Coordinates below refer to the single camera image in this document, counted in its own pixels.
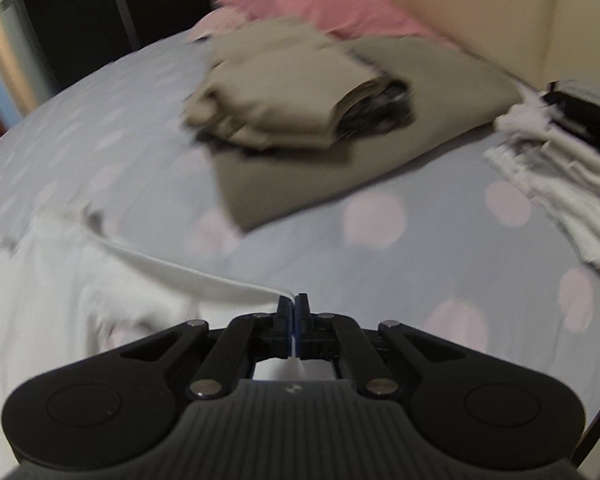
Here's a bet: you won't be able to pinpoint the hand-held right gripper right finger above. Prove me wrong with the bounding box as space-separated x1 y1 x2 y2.
293 292 468 401

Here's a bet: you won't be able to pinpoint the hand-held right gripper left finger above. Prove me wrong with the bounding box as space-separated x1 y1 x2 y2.
121 296 293 401

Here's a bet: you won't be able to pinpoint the white garment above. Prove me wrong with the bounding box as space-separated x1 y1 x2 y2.
0 207 338 480

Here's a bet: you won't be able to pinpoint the pile of white clothes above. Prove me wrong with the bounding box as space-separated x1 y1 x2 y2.
482 87 600 276

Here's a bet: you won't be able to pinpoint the folded beige pants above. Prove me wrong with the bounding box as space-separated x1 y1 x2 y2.
180 52 416 153

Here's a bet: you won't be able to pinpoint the taupe pillow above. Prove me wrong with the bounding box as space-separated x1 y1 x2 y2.
212 35 523 233

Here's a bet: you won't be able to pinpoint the folded beige garment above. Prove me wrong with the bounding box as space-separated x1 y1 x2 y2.
207 17 341 68

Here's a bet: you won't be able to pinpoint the light pink cloth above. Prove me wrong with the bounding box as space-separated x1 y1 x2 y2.
187 10 251 43

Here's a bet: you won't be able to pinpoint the pink pillow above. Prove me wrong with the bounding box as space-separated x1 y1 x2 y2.
217 0 446 43

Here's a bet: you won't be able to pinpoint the black cloth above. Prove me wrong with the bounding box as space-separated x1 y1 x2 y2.
545 80 600 161

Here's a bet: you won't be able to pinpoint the black wardrobe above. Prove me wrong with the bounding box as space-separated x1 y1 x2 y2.
10 0 261 96

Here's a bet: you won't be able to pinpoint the beige headboard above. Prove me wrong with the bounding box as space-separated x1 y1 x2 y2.
325 0 600 91

